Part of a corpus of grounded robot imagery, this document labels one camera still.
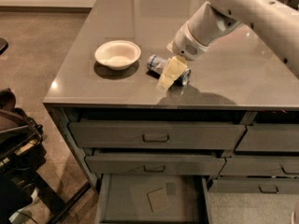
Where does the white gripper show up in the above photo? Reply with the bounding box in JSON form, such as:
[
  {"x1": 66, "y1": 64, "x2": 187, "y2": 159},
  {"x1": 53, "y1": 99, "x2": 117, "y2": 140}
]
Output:
[{"x1": 156, "y1": 22, "x2": 208, "y2": 91}]

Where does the blue silver redbull can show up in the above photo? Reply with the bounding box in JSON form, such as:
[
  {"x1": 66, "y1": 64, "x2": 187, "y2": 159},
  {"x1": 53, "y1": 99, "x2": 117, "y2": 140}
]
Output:
[{"x1": 147, "y1": 54, "x2": 192, "y2": 86}]

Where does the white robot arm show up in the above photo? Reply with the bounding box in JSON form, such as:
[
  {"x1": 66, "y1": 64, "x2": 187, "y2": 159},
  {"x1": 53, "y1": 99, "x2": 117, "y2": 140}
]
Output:
[{"x1": 157, "y1": 0, "x2": 299, "y2": 91}]

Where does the grey top left drawer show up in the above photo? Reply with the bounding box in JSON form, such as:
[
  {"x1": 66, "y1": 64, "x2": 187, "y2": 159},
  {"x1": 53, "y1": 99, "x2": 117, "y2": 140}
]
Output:
[{"x1": 68, "y1": 120, "x2": 246, "y2": 149}]

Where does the grey top right drawer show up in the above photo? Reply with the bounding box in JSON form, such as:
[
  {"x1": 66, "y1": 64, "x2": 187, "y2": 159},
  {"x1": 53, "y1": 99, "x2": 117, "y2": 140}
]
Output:
[{"x1": 236, "y1": 124, "x2": 299, "y2": 152}]

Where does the grey middle left drawer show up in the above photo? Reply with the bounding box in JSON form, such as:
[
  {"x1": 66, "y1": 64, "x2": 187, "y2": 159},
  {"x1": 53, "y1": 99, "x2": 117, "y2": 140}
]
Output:
[{"x1": 85, "y1": 152, "x2": 225, "y2": 175}]

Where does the grey middle right drawer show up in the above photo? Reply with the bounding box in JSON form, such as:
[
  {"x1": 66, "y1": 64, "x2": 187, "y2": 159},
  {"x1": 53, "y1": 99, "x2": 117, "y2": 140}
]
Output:
[{"x1": 221, "y1": 156, "x2": 299, "y2": 176}]

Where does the grey open bottom drawer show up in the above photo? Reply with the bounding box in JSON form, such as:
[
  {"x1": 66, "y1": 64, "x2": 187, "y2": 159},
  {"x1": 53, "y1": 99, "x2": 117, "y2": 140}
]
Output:
[{"x1": 95, "y1": 175, "x2": 212, "y2": 224}]

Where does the white paper bowl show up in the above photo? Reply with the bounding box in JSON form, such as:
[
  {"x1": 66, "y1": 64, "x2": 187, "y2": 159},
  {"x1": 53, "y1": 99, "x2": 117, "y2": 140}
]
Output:
[{"x1": 94, "y1": 40, "x2": 141, "y2": 70}]

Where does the brown paper square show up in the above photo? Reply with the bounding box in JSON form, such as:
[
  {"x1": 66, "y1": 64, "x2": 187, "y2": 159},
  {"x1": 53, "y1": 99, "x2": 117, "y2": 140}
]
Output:
[{"x1": 147, "y1": 188, "x2": 171, "y2": 213}]

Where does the dark round object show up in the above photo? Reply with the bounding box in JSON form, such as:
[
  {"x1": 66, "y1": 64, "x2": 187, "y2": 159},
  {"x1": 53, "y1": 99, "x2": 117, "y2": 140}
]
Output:
[{"x1": 0, "y1": 37, "x2": 8, "y2": 55}]

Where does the black cart with bags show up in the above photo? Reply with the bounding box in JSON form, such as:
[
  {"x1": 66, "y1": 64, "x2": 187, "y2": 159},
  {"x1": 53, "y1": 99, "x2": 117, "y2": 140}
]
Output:
[{"x1": 0, "y1": 88, "x2": 48, "y2": 224}]

